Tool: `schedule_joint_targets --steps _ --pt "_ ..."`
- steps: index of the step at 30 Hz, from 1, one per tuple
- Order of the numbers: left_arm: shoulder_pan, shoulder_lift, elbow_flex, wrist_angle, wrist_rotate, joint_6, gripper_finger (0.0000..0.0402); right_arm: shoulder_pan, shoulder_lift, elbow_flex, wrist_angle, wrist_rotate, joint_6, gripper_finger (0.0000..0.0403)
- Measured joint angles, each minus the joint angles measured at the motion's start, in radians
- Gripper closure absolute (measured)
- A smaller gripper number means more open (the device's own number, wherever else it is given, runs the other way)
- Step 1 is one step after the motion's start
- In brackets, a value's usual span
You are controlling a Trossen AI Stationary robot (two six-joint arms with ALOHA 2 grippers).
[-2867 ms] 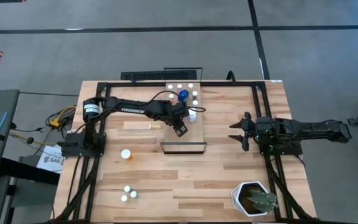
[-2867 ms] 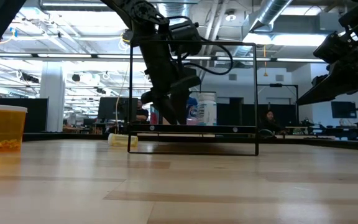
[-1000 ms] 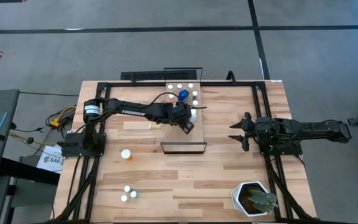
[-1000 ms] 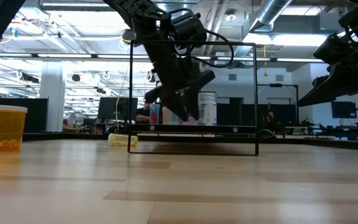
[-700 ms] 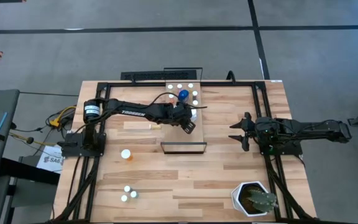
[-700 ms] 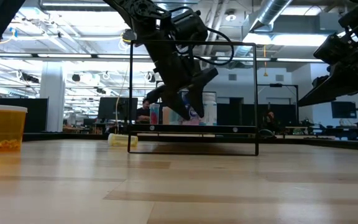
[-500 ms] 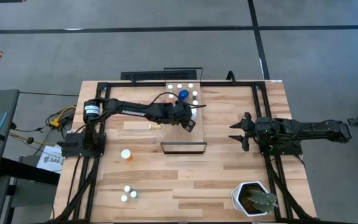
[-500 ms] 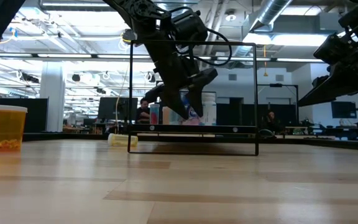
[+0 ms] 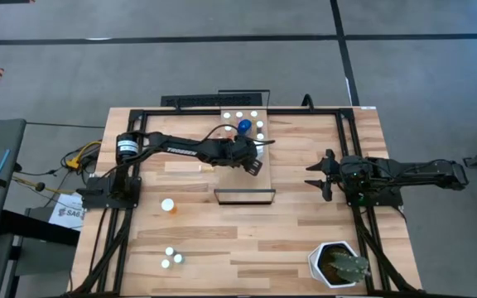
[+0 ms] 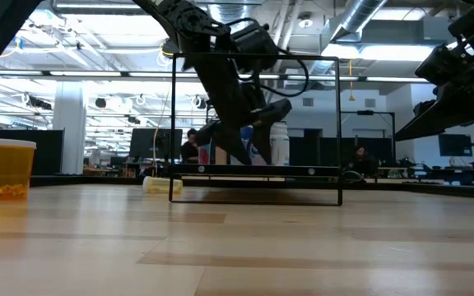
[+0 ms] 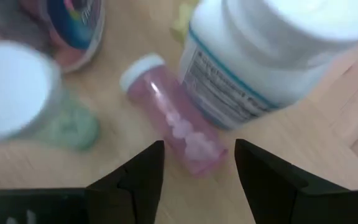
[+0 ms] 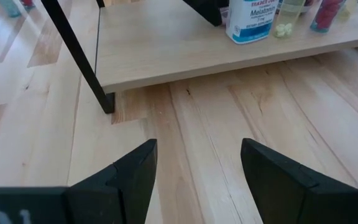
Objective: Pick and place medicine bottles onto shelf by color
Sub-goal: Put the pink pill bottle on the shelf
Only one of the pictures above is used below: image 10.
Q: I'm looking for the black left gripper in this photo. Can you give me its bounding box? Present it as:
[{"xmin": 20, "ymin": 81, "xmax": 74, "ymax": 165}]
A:
[{"xmin": 191, "ymin": 55, "xmax": 294, "ymax": 165}]

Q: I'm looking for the black background rig frame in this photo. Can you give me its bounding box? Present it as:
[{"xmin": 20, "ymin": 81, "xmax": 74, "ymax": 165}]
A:
[{"xmin": 341, "ymin": 109, "xmax": 397, "ymax": 168}]

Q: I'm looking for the black ceiling-hung device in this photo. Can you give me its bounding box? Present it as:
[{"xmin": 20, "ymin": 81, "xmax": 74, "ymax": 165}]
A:
[{"xmin": 160, "ymin": 39, "xmax": 180, "ymax": 58}]

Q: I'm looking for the black computer monitor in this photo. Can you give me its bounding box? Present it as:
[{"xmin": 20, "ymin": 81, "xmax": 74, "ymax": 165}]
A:
[{"xmin": 128, "ymin": 127, "xmax": 184, "ymax": 161}]

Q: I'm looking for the yellow small pill vial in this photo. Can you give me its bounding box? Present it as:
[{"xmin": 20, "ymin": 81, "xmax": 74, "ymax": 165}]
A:
[{"xmin": 142, "ymin": 175, "xmax": 184, "ymax": 195}]

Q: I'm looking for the blue-lidded Tums jar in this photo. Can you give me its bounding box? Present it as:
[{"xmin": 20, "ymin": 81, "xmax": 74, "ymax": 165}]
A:
[{"xmin": 239, "ymin": 125, "xmax": 266, "ymax": 166}]

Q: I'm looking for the black aluminium rig frame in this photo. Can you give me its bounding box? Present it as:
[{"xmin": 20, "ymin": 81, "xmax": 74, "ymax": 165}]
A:
[{"xmin": 0, "ymin": 174, "xmax": 474, "ymax": 201}]

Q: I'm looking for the white medicine bottle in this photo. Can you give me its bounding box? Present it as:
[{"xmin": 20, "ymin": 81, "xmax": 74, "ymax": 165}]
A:
[{"xmin": 269, "ymin": 121, "xmax": 290, "ymax": 166}]

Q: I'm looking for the white building pillar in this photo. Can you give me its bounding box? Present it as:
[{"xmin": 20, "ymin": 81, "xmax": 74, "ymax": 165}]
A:
[{"xmin": 52, "ymin": 80, "xmax": 86, "ymax": 176}]

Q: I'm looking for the large orange pill bottle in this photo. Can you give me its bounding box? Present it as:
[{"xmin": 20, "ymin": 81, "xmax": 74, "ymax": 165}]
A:
[{"xmin": 0, "ymin": 138, "xmax": 37, "ymax": 202}]

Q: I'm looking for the wooden shelf with black frame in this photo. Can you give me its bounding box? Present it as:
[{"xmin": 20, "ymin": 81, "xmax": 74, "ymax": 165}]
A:
[{"xmin": 168, "ymin": 52, "xmax": 344, "ymax": 206}]

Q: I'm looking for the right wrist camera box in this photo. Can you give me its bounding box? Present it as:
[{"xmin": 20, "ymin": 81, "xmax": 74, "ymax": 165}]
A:
[{"xmin": 414, "ymin": 43, "xmax": 472, "ymax": 86}]

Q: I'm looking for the magenta small pill vial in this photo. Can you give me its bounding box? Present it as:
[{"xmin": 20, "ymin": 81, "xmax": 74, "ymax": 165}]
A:
[{"xmin": 198, "ymin": 143, "xmax": 211, "ymax": 165}]

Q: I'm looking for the black left camera cable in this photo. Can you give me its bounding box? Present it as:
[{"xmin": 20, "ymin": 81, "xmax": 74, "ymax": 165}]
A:
[{"xmin": 259, "ymin": 44, "xmax": 310, "ymax": 99}]

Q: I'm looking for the black office partition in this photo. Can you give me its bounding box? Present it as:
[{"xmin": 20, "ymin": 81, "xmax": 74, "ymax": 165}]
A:
[{"xmin": 0, "ymin": 129, "xmax": 64, "ymax": 177}]

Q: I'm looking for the person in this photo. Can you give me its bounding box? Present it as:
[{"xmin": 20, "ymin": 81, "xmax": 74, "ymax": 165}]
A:
[
  {"xmin": 346, "ymin": 144, "xmax": 380, "ymax": 178},
  {"xmin": 179, "ymin": 127, "xmax": 200, "ymax": 164}
]

